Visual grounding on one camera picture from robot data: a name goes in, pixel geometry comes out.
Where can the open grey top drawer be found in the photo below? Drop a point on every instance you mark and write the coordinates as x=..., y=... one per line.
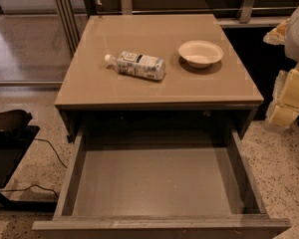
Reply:
x=160, y=185

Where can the grey cabinet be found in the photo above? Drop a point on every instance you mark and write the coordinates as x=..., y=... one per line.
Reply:
x=90, y=85

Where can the blue label plastic bottle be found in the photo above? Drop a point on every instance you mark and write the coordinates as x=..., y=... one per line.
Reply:
x=137, y=65

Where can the black stand at left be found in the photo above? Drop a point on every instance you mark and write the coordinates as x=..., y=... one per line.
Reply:
x=16, y=135

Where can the metal shelf frame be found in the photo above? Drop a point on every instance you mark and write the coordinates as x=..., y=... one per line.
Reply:
x=239, y=13

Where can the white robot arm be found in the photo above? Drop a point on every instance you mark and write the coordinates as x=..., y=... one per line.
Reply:
x=291, y=44

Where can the white bowl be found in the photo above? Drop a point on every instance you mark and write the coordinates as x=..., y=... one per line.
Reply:
x=200, y=54

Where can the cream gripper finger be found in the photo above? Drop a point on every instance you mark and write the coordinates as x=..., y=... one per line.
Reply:
x=284, y=108
x=277, y=35

